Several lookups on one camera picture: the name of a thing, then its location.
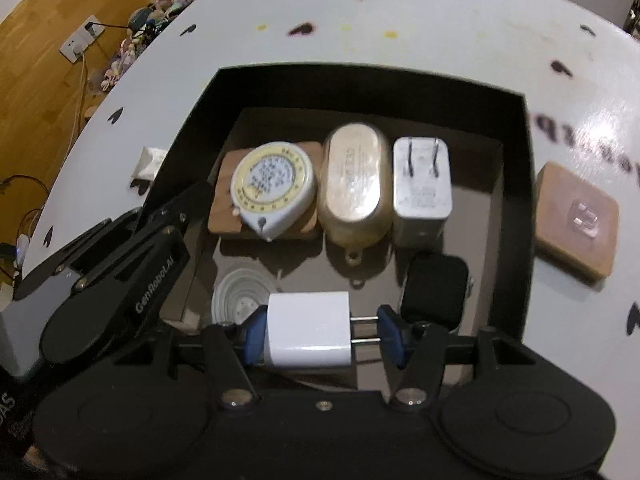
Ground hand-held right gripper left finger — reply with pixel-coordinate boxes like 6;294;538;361
112;305;271;410

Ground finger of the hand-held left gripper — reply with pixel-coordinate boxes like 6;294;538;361
74;182;217;292
12;206;147;302

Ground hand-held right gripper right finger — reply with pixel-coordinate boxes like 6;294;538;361
376;305;538;410

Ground white cube charger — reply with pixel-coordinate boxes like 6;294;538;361
263;290;381;372

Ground white round tape measure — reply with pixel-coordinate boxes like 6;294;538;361
230;140;319;242

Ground grey-white power adapter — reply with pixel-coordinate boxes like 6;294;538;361
391;135;454;250

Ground black cardboard box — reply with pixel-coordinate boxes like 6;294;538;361
150;62;534;392

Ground clear round plastic lid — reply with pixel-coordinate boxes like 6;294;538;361
210;267;274;329

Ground cream satin ribbon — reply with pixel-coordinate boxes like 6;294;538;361
130;145;169;181

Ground black smartwatch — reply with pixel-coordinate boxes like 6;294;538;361
399;253;474;334

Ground brown wooden coaster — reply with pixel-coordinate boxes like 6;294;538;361
207;140;324;241

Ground gold oval case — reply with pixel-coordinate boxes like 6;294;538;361
317;122;394;267

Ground pile of plush toys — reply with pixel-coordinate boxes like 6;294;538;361
86;0;202;97

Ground tan square adhesive hook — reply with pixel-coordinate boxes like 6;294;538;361
534;160;621;281

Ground tangled dark cables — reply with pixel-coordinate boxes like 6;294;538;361
0;174;48;283

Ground white power cable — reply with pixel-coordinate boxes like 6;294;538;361
67;54;103;163

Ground white wall socket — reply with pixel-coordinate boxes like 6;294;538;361
59;14;107;64

